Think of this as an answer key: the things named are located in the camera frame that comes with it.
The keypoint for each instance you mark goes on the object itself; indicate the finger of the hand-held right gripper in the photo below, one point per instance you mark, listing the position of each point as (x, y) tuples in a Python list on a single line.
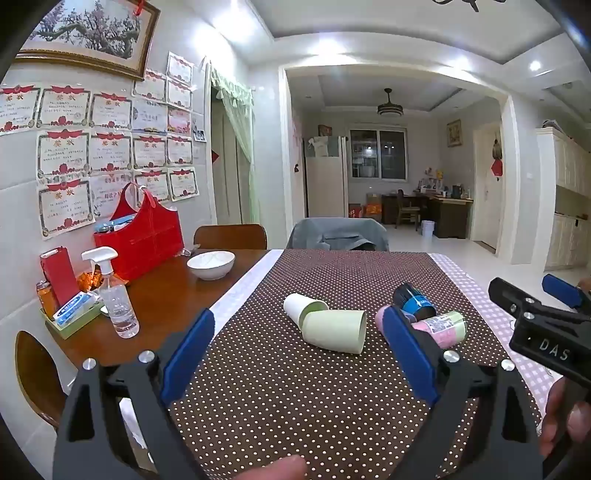
[(510, 295), (562, 290)]

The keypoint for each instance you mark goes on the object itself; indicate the brown dotted tablecloth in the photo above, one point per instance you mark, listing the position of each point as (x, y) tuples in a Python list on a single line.
[(277, 392)]

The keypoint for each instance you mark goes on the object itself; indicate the dark wooden desk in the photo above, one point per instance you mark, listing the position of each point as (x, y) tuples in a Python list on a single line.
[(452, 214)]

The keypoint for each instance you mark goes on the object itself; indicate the light green curtain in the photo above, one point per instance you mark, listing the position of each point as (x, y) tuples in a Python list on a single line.
[(240, 120)]

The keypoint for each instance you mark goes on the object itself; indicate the white refrigerator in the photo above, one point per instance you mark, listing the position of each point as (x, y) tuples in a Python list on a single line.
[(323, 184)]

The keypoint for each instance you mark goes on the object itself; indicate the white wall cabinet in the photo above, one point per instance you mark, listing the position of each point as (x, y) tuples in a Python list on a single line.
[(568, 194)]

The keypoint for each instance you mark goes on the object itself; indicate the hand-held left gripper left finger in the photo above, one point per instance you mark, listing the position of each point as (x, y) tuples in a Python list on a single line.
[(189, 355)]

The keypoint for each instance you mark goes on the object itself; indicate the pink checkered tablecloth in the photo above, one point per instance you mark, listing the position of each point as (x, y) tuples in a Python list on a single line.
[(480, 295)]

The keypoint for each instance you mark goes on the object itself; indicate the large light green cup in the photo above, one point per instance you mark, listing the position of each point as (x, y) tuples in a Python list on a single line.
[(332, 330)]

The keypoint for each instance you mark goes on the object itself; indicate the grey jacket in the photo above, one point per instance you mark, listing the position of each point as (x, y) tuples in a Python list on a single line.
[(337, 233)]

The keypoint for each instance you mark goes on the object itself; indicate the red box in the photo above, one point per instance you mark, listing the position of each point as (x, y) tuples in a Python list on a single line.
[(60, 277)]

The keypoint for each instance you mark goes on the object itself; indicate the green tray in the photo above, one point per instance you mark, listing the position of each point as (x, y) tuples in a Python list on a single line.
[(69, 328)]

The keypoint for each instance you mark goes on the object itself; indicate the window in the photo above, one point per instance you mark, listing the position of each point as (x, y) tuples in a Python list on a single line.
[(378, 154)]

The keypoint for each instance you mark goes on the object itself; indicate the person's left hand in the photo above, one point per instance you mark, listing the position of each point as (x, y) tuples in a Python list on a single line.
[(284, 468)]

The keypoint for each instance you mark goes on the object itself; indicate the wooden chair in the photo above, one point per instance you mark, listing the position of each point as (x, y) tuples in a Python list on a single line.
[(39, 378), (230, 236)]

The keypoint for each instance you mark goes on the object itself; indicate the red door decoration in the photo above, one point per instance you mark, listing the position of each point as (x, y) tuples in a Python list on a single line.
[(497, 167)]

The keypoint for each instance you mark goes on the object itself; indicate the clear spray bottle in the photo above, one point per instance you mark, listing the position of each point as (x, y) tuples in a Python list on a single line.
[(119, 307)]

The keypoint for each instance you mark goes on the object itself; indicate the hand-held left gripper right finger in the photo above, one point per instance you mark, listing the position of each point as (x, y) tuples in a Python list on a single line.
[(411, 355)]

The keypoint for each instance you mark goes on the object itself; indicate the orange can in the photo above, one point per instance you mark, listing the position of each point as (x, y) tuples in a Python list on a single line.
[(46, 300)]

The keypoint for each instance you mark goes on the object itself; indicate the small white cup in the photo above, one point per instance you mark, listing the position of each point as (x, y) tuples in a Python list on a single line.
[(298, 307)]

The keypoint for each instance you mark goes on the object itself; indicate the cardboard boxes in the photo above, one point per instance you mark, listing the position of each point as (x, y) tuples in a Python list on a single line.
[(369, 207)]

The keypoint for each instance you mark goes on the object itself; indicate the small framed wall picture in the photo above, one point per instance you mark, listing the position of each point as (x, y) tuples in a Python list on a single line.
[(454, 133)]

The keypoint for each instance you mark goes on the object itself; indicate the group of wall certificates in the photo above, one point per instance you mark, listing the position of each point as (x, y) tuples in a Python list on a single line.
[(64, 152)]

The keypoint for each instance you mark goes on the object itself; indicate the framed blossom picture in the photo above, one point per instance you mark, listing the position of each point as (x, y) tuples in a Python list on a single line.
[(87, 32)]

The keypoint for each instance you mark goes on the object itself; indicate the blue and white box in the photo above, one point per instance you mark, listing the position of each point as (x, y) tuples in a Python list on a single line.
[(74, 308)]

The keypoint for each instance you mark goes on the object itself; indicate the person's right hand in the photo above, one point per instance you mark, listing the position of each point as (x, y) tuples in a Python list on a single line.
[(561, 415)]

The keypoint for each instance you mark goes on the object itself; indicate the white waste bin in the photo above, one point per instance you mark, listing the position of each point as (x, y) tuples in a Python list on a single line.
[(428, 228)]

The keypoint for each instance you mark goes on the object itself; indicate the metal spoon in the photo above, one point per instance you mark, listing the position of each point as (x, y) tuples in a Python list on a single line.
[(191, 253)]

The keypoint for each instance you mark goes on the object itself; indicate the white door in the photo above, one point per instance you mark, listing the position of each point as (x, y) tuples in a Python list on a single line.
[(487, 207)]

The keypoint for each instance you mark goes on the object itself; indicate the black and blue cup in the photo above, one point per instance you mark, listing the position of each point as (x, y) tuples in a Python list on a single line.
[(413, 300)]

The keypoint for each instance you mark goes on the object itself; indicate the ceiling fan lamp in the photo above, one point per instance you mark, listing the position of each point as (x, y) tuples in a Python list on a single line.
[(390, 109)]

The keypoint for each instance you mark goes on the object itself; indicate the white bowl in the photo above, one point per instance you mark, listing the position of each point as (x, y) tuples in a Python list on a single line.
[(211, 265)]

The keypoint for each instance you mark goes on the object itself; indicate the dark desk chair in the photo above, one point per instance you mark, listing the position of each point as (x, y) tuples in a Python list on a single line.
[(406, 210)]

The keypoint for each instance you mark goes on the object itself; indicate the orange snack packet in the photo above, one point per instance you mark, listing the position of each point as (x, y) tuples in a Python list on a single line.
[(87, 280)]

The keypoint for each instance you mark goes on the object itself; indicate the plain pink cup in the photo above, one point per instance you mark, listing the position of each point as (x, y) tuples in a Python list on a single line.
[(383, 321)]

